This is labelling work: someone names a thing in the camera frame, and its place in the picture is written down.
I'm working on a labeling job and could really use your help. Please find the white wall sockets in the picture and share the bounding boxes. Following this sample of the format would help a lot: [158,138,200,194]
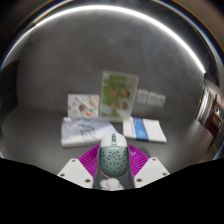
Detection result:
[135,88,167,108]

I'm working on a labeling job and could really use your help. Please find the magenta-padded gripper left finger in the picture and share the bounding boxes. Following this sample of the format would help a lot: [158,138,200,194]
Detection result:
[57,143,102,190]

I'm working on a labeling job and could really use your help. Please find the green menu acrylic stand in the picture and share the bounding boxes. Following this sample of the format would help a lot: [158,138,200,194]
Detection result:
[99,69,140,123]

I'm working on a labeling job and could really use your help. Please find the white and teal computer mouse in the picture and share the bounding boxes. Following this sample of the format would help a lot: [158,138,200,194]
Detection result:
[99,133,130,178]

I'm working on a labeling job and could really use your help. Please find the white book blue stripe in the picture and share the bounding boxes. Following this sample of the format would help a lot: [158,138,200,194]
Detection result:
[122,116,168,144]

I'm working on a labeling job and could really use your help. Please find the white sticker sheet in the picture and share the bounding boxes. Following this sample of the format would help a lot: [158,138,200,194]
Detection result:
[67,93,101,120]

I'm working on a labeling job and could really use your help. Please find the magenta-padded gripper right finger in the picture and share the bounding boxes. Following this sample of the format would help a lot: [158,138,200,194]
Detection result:
[127,143,171,189]

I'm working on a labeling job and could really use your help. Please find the grey striped book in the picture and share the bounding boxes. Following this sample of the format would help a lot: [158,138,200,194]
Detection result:
[60,116,119,149]

